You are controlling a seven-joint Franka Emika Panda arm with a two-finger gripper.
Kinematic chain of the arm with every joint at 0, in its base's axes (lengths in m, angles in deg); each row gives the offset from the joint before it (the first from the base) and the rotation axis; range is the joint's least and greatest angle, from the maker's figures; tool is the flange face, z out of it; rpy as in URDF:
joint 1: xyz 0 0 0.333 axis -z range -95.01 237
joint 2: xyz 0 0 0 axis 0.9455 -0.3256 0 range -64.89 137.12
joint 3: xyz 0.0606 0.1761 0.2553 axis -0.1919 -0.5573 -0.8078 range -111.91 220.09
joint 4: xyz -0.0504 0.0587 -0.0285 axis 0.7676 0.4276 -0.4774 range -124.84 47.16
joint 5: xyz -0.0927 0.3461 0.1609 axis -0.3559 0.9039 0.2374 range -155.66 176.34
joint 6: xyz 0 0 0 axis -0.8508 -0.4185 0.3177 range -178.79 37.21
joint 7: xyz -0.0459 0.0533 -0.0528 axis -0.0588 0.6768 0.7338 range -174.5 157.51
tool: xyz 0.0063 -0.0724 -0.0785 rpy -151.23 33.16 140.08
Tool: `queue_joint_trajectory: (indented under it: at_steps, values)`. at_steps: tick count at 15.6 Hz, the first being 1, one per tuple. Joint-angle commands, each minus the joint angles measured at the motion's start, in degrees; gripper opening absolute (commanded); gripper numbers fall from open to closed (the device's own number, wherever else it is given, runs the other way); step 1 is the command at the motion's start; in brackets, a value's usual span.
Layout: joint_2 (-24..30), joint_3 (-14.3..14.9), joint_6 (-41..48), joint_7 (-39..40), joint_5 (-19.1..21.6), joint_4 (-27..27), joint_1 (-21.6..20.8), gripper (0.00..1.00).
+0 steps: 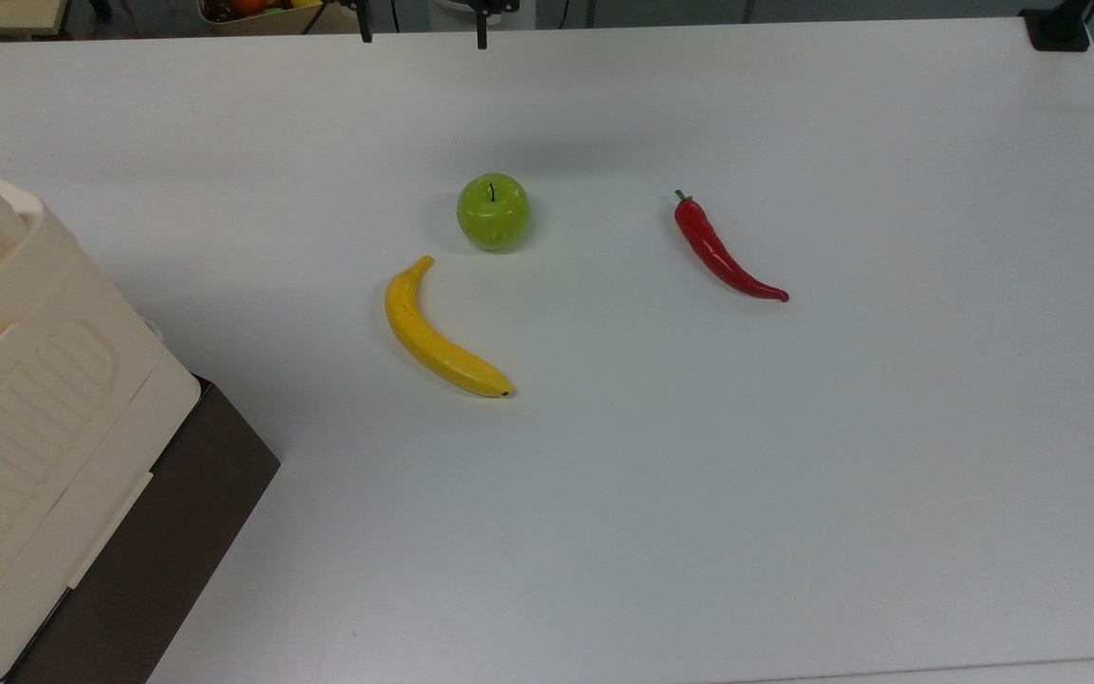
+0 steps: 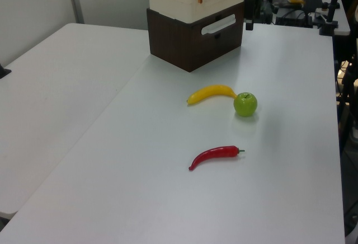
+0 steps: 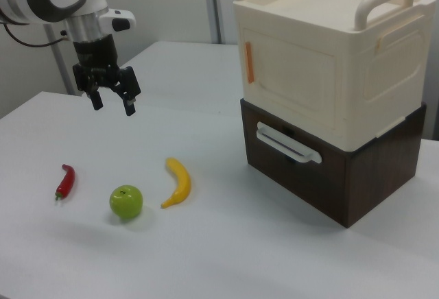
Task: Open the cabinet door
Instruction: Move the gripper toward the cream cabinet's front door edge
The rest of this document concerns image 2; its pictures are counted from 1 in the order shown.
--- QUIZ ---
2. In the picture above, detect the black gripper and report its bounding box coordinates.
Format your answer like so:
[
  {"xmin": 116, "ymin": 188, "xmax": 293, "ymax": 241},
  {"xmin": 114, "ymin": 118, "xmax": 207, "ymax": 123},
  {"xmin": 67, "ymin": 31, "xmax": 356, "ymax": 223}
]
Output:
[{"xmin": 243, "ymin": 0, "xmax": 255, "ymax": 31}]

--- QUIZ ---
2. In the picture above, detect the black equipment box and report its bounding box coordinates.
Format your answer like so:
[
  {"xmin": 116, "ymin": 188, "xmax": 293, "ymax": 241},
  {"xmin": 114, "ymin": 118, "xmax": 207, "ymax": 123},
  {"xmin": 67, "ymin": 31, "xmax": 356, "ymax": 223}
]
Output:
[{"xmin": 275, "ymin": 8, "xmax": 313, "ymax": 28}]

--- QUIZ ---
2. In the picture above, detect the dark brown drawer box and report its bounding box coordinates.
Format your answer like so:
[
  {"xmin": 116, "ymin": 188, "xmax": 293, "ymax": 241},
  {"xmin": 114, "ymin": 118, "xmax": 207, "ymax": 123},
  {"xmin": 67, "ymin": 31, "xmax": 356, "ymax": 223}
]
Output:
[{"xmin": 146, "ymin": 2, "xmax": 244, "ymax": 73}]

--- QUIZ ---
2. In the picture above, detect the yellow toy banana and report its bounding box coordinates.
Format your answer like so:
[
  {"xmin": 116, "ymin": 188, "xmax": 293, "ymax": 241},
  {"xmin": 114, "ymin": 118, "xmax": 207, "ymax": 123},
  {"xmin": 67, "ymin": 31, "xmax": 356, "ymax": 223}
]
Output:
[{"xmin": 186, "ymin": 84, "xmax": 238, "ymax": 106}]

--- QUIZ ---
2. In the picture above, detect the green toy apple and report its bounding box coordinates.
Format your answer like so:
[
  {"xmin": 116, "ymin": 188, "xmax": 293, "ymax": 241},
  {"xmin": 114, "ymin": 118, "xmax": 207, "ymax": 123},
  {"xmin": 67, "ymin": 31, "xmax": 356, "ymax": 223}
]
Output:
[{"xmin": 233, "ymin": 92, "xmax": 258, "ymax": 118}]

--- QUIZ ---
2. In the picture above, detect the black stand pole with base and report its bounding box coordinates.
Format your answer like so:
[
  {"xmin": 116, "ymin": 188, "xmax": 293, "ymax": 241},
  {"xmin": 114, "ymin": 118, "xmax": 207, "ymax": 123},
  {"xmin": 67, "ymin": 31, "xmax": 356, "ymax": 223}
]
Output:
[{"xmin": 319, "ymin": 0, "xmax": 344, "ymax": 36}]

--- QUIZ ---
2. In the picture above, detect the red toy chili pepper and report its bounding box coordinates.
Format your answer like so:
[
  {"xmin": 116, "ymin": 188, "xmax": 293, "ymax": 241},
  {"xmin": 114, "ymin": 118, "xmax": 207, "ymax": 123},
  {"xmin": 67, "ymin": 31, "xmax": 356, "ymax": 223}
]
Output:
[{"xmin": 188, "ymin": 145, "xmax": 246, "ymax": 171}]

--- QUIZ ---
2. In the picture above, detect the black table clamp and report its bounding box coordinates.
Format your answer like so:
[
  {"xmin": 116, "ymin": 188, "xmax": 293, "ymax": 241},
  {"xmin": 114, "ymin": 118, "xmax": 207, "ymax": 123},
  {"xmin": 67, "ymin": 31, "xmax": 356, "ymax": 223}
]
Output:
[{"xmin": 0, "ymin": 63, "xmax": 12, "ymax": 80}]

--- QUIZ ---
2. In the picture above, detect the white drawer handle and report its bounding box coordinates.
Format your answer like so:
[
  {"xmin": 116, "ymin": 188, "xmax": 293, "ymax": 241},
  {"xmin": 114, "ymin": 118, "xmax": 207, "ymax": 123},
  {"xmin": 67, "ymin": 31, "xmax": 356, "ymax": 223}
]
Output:
[{"xmin": 201, "ymin": 13, "xmax": 237, "ymax": 36}]

